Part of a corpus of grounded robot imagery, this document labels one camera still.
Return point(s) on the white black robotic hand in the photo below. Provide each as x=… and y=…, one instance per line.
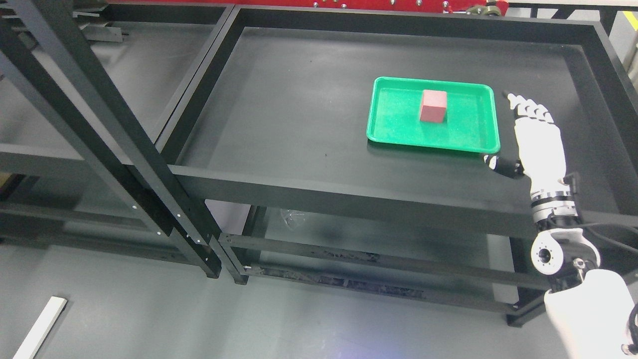
x=541, y=155

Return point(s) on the pink block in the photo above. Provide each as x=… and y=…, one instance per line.
x=433, y=107

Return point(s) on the green plastic tray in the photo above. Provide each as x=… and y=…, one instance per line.
x=470, y=124

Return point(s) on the black metal shelf right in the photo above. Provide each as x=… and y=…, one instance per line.
x=275, y=116

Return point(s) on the black metal shelf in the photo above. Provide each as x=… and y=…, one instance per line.
x=275, y=116
x=91, y=92

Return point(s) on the black metal shelf left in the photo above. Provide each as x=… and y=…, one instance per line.
x=91, y=92

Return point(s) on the clear plastic bag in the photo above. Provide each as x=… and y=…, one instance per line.
x=292, y=218

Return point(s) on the white standing desk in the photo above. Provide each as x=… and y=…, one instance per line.
x=37, y=334

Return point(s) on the red conveyor frame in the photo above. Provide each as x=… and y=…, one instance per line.
x=422, y=6

